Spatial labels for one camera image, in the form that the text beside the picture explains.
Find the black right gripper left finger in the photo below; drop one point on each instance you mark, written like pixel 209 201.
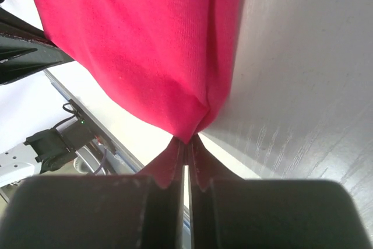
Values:
pixel 143 210

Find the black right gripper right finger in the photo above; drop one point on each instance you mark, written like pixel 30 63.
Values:
pixel 228 211

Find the pink t shirt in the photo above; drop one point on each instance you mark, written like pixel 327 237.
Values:
pixel 167 62

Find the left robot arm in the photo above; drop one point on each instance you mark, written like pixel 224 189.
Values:
pixel 25 51

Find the aluminium mounting rail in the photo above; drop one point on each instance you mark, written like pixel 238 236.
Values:
pixel 104 152

